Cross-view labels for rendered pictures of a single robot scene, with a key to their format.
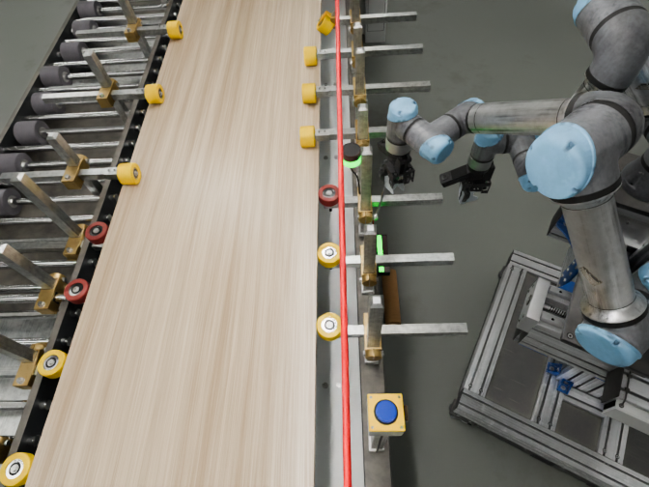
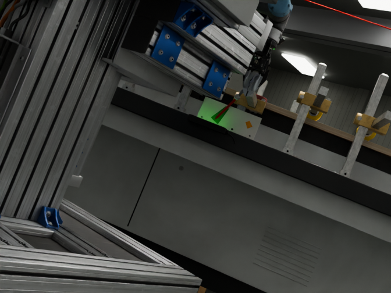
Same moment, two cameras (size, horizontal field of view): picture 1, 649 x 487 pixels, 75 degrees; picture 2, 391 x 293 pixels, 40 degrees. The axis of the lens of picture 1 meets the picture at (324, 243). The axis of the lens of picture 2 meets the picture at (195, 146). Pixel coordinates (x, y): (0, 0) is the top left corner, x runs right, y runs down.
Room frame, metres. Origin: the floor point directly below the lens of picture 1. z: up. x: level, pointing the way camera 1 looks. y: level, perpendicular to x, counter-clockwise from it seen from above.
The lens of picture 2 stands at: (0.90, -2.46, 0.53)
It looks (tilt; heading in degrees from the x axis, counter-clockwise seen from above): 1 degrees up; 93
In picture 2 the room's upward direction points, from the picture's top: 22 degrees clockwise
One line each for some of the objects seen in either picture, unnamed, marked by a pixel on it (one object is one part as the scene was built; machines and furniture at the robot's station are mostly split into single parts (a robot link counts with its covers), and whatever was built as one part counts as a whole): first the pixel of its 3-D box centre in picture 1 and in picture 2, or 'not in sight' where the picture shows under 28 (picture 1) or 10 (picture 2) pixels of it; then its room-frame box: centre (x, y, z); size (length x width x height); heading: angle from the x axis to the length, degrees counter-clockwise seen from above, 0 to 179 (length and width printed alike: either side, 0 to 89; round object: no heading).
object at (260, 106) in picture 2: (363, 205); (249, 103); (0.92, -0.16, 0.84); 0.13 x 0.06 x 0.05; 174
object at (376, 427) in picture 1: (384, 415); not in sight; (0.14, -0.08, 1.18); 0.07 x 0.07 x 0.08; 84
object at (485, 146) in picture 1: (488, 142); (278, 15); (0.89, -0.54, 1.12); 0.09 x 0.08 x 0.11; 85
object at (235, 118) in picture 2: not in sight; (228, 118); (0.86, -0.18, 0.75); 0.26 x 0.01 x 0.10; 174
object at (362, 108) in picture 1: (362, 154); (301, 116); (1.15, -0.19, 0.87); 0.03 x 0.03 x 0.48; 84
